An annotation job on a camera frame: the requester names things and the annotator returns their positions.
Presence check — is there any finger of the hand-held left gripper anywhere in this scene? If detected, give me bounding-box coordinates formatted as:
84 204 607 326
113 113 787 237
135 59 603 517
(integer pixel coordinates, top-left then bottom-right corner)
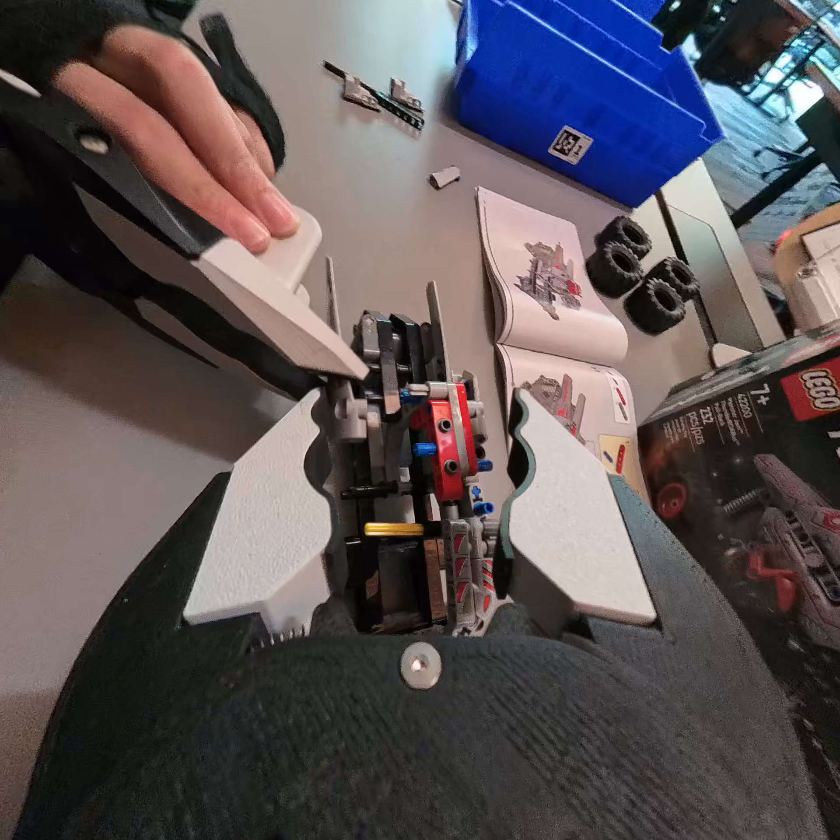
98 262 324 399
75 187 370 383

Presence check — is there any blue plastic bin with tag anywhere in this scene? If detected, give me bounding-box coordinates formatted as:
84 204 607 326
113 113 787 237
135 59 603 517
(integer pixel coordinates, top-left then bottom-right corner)
455 0 726 209

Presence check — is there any black beam with grey panels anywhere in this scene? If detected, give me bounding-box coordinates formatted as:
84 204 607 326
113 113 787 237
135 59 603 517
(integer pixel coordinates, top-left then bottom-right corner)
323 60 427 131

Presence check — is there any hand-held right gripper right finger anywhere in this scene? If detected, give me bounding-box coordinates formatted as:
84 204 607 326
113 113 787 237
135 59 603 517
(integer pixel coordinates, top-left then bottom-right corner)
495 387 658 632

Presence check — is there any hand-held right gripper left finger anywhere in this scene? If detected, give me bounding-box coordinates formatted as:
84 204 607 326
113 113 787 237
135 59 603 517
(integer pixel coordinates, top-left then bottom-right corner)
184 387 349 628

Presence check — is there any open instruction booklet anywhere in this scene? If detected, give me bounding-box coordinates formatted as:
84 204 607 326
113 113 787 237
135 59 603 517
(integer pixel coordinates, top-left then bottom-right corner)
476 185 652 503

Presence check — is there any black toy tyre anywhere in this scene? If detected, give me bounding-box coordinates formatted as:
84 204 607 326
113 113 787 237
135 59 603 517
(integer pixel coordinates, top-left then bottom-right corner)
623 279 687 337
646 257 699 303
594 215 653 265
585 243 644 298

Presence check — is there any grey flat panel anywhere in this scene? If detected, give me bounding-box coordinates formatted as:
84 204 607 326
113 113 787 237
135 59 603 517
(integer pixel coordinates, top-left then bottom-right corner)
658 157 786 368

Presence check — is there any dark toy set box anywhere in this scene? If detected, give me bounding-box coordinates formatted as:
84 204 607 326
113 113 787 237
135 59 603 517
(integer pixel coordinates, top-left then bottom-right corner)
638 331 840 828

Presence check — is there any cardboard box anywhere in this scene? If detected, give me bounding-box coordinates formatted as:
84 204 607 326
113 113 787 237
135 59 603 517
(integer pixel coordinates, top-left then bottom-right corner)
773 202 840 339

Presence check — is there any red grey toy brick vehicle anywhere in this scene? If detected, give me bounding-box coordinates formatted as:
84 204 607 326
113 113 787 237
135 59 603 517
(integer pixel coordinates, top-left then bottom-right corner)
323 256 506 639

